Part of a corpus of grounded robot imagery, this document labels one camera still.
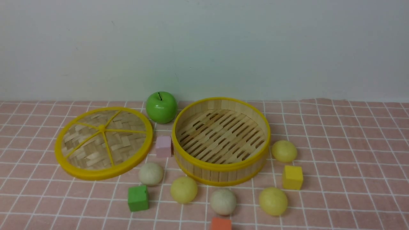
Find yellow bun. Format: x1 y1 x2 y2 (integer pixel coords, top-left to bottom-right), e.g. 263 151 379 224
271 140 298 163
170 176 198 204
259 187 288 216

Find white bun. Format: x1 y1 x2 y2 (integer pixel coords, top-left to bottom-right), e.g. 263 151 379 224
209 189 237 216
138 163 165 186

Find bamboo steamer tray yellow rim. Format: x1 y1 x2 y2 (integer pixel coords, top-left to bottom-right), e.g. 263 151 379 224
171 97 271 187

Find woven bamboo steamer lid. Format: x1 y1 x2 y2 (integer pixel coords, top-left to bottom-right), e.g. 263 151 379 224
54 107 154 181

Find green apple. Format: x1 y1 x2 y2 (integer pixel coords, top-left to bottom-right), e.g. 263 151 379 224
146 91 178 124

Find pink cube block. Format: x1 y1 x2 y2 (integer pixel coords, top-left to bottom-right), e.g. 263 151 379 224
155 135 172 158

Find green cube block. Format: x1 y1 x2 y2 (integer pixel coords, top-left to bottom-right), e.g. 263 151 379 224
127 185 149 212

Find yellow cube block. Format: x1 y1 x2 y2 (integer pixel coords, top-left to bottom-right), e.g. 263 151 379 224
282 165 304 190

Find orange cube block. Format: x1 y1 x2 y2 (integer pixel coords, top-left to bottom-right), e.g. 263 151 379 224
210 217 232 230

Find pink checkered tablecloth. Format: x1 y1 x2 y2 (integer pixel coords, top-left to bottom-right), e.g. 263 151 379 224
0 99 409 230

